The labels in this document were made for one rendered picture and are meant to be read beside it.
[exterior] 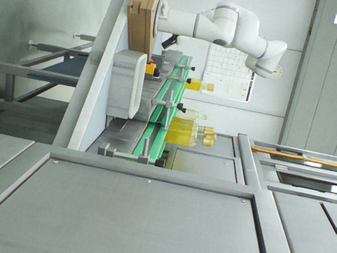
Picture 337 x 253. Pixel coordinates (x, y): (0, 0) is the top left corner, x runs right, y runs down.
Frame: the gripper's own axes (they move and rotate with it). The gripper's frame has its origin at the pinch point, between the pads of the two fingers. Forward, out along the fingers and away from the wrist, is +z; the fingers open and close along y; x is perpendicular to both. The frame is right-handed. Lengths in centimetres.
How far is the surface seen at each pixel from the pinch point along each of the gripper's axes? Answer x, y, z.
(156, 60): -3.8, -23.5, 3.9
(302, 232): 87, 121, 29
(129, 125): 34, 35, 39
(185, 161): 55, 6, 25
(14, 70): -18, 20, 66
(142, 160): 57, 88, 44
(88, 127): 36, 68, 51
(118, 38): 11, 56, 27
